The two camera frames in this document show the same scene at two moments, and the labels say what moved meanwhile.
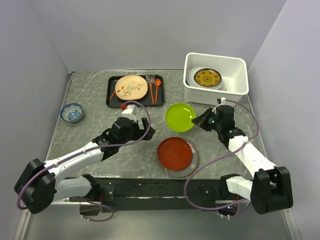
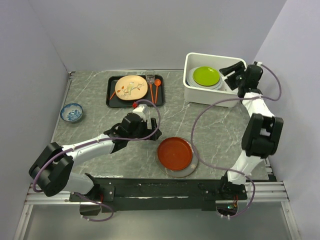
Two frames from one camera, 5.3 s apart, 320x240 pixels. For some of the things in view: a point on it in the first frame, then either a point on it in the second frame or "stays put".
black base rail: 123,193 stays put
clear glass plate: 183,172 stays put
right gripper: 201,120 to 239,65
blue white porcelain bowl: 71,112 stays put
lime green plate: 179,116 to 206,76
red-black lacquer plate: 175,153 stays put
